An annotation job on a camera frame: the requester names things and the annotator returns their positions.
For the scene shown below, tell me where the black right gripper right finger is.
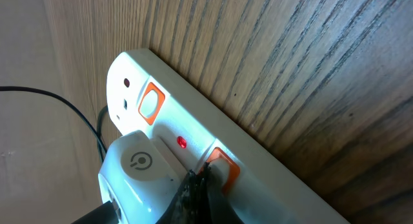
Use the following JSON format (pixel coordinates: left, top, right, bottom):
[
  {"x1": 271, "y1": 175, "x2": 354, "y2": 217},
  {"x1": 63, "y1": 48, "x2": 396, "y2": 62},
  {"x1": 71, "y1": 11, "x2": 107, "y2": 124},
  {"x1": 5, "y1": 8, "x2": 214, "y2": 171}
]
[{"x1": 201, "y1": 163, "x2": 243, "y2": 224}]

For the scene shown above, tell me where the white power strip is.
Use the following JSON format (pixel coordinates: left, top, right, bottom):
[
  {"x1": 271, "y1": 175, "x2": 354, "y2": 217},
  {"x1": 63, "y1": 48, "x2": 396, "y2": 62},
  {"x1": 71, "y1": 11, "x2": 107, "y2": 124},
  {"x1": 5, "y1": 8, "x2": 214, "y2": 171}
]
[{"x1": 106, "y1": 48, "x2": 345, "y2": 223}]

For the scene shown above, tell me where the white charger plug adapter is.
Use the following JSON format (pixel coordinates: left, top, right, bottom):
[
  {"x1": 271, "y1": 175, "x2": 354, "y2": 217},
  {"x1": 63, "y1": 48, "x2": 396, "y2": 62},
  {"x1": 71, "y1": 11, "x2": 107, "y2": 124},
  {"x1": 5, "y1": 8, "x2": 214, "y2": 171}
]
[{"x1": 98, "y1": 130, "x2": 187, "y2": 223}]

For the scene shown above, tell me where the brown cardboard backdrop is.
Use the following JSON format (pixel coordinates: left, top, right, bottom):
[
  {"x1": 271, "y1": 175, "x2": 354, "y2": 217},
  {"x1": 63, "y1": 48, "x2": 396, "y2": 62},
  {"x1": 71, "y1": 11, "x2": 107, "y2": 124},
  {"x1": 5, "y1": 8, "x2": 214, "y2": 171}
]
[{"x1": 1, "y1": 0, "x2": 100, "y2": 223}]

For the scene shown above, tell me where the black charger cable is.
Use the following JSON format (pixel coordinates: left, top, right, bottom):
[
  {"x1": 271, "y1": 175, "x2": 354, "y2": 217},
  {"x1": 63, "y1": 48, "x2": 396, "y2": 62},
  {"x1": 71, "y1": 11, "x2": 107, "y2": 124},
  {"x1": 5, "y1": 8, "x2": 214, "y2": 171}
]
[{"x1": 0, "y1": 85, "x2": 122, "y2": 224}]

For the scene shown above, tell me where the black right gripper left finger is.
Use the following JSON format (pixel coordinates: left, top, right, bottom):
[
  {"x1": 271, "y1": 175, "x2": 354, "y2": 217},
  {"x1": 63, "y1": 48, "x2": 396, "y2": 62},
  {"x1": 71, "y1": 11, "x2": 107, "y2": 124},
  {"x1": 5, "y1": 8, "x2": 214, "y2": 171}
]
[{"x1": 156, "y1": 170, "x2": 202, "y2": 224}]

